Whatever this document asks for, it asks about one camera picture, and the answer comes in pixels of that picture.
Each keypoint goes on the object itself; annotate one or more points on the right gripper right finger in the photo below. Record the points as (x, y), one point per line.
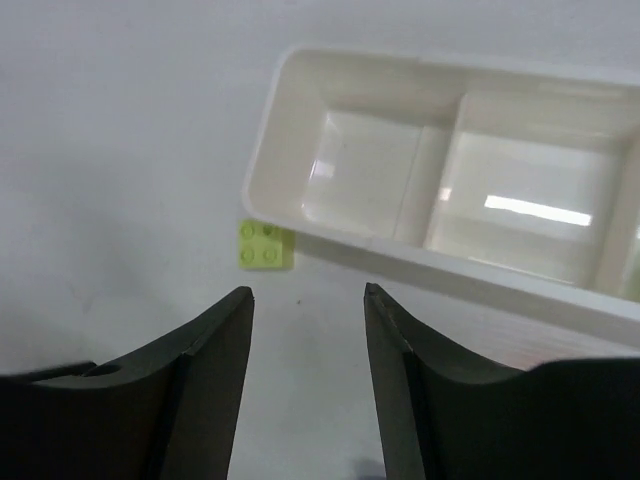
(446, 412)

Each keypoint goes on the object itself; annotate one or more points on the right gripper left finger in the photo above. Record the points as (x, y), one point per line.
(167, 410)

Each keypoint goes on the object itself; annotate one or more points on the green lego brick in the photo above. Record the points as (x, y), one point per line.
(264, 246)

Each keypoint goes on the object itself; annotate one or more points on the white three-compartment tray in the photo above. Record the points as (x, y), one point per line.
(518, 189)

